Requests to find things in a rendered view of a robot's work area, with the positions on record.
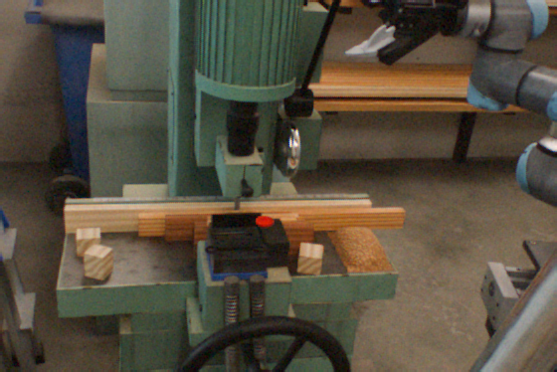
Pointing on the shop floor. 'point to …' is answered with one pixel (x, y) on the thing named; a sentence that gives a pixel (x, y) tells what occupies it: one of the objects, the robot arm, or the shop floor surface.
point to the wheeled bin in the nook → (71, 90)
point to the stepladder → (16, 307)
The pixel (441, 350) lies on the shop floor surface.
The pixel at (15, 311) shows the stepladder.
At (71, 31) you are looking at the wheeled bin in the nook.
